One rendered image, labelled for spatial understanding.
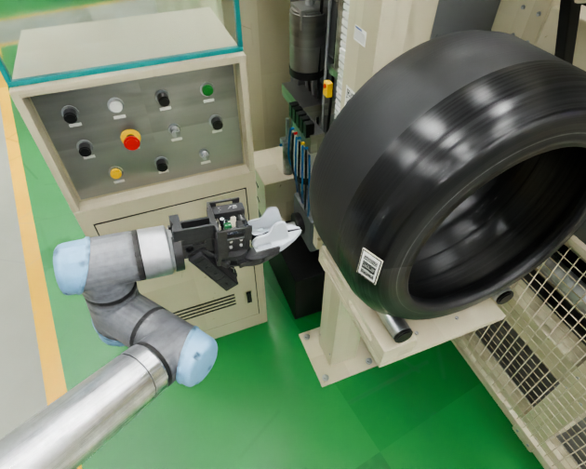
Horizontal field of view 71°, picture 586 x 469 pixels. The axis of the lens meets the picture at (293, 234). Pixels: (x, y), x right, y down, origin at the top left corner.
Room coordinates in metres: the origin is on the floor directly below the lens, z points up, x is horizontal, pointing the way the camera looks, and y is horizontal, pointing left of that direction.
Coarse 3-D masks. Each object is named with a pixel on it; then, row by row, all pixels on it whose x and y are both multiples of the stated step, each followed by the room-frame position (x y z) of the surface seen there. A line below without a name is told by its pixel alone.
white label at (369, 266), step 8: (368, 256) 0.43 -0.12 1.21; (376, 256) 0.42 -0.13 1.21; (360, 264) 0.44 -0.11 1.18; (368, 264) 0.43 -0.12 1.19; (376, 264) 0.42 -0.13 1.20; (360, 272) 0.44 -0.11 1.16; (368, 272) 0.42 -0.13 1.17; (376, 272) 0.42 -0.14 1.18; (368, 280) 0.42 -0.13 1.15; (376, 280) 0.41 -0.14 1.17
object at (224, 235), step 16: (208, 208) 0.45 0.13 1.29; (224, 208) 0.46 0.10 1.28; (240, 208) 0.46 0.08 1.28; (176, 224) 0.41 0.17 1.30; (192, 224) 0.42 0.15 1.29; (208, 224) 0.42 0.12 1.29; (224, 224) 0.43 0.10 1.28; (240, 224) 0.43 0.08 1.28; (176, 240) 0.40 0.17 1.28; (192, 240) 0.41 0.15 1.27; (208, 240) 0.42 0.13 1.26; (224, 240) 0.41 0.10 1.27; (240, 240) 0.42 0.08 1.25; (176, 256) 0.38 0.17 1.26; (224, 256) 0.40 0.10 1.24; (240, 256) 0.41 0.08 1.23
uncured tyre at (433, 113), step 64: (448, 64) 0.62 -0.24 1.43; (512, 64) 0.59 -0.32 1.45; (384, 128) 0.56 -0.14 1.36; (448, 128) 0.50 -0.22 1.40; (512, 128) 0.49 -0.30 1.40; (576, 128) 0.52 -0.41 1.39; (320, 192) 0.58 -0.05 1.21; (384, 192) 0.47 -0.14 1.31; (448, 192) 0.45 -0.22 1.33; (512, 192) 0.76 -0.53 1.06; (576, 192) 0.66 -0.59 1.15; (384, 256) 0.43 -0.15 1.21; (448, 256) 0.68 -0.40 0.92; (512, 256) 0.63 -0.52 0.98
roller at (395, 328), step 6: (378, 312) 0.52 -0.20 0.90; (384, 318) 0.50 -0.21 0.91; (390, 318) 0.50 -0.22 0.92; (396, 318) 0.49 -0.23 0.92; (402, 318) 0.49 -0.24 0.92; (384, 324) 0.49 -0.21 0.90; (390, 324) 0.48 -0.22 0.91; (396, 324) 0.48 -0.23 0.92; (402, 324) 0.48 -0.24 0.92; (390, 330) 0.47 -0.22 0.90; (396, 330) 0.47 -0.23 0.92; (402, 330) 0.46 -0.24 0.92; (408, 330) 0.46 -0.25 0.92; (396, 336) 0.46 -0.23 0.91; (402, 336) 0.46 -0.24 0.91; (408, 336) 0.46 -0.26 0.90
